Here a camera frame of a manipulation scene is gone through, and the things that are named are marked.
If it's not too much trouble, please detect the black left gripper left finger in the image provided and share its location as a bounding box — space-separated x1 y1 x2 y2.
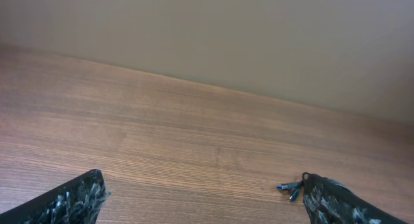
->
1 169 110 224

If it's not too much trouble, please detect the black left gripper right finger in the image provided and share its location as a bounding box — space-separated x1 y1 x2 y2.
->
302 172 404 224

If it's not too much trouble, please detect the thin black USB cable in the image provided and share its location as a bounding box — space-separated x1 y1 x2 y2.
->
276 172 311 203

